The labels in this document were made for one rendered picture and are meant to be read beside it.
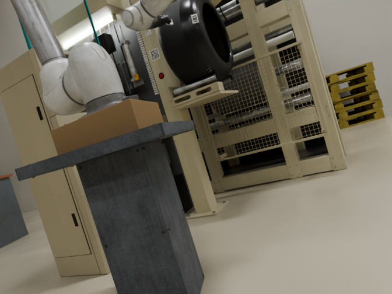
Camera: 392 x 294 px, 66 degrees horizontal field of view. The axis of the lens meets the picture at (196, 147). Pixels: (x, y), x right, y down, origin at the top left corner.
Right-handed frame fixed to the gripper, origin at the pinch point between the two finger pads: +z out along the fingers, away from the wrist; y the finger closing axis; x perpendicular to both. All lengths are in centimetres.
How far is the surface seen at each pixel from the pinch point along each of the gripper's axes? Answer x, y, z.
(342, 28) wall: 34, -101, 455
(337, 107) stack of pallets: 142, -62, 328
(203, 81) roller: 38.4, 0.4, 18.9
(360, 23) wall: 37, -129, 463
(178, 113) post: 52, 29, 25
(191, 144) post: 77, 28, 21
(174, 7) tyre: -11.3, 2.1, 19.8
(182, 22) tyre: 1.2, -3.4, 11.1
